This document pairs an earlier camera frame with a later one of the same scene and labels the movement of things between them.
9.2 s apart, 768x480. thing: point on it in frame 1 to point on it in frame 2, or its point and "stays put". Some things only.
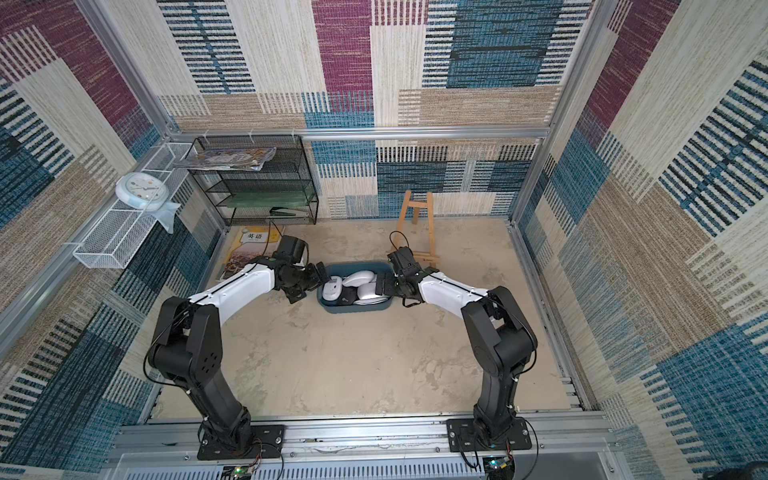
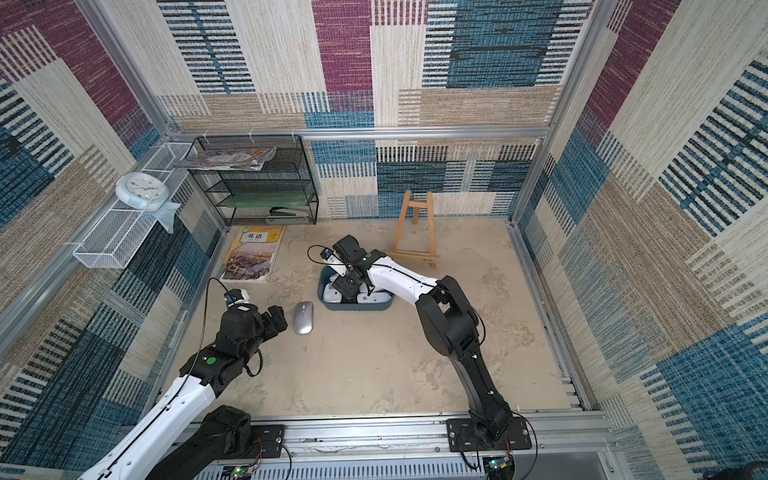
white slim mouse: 367,295 stays put
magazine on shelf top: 245,158 stays put
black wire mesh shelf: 283,192 stays put
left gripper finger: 316,275 to 273,323
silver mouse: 332,288 to 303,317
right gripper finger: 384,283 to 348,286
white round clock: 142,191 stays put
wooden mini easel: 432,257 stays put
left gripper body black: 298,283 to 251,344
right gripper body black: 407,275 to 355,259
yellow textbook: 246,244 stays put
